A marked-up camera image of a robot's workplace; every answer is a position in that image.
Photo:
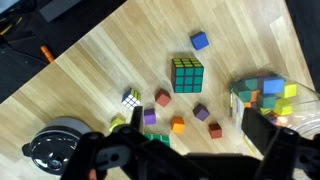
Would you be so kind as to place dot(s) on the blue cube inside jar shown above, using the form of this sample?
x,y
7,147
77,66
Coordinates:
x,y
273,86

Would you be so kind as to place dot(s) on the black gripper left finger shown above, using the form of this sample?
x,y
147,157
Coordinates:
x,y
113,156

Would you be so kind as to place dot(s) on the round black and grey device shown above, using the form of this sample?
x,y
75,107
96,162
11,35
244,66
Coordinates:
x,y
55,146

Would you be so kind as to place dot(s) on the clear plastic jar of cubes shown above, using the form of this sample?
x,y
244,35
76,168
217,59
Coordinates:
x,y
300,103

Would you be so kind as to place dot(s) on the small dark purple wooden cube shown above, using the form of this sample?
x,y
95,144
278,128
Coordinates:
x,y
201,112

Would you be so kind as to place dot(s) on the large white-framed green puzzle cube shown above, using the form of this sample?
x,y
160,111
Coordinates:
x,y
160,138

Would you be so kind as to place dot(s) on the mini white-yellow puzzle cube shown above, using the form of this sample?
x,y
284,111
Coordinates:
x,y
131,99

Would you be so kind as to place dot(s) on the black-framed six face puzzle cube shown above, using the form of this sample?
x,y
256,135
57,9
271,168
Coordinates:
x,y
188,78

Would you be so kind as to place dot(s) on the small yellow wooden cube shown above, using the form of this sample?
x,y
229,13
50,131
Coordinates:
x,y
116,122

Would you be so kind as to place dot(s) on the small dark red wooden cube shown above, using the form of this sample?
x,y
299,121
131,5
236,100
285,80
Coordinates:
x,y
215,131

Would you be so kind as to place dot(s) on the small orange wooden cube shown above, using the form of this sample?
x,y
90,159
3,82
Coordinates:
x,y
178,125

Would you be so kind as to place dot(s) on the small blue wooden cube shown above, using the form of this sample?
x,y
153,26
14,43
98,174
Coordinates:
x,y
199,40

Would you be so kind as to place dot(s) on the small bright purple wooden cube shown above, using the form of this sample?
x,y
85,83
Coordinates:
x,y
150,117

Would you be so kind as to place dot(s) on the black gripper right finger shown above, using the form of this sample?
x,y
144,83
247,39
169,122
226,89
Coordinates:
x,y
286,153

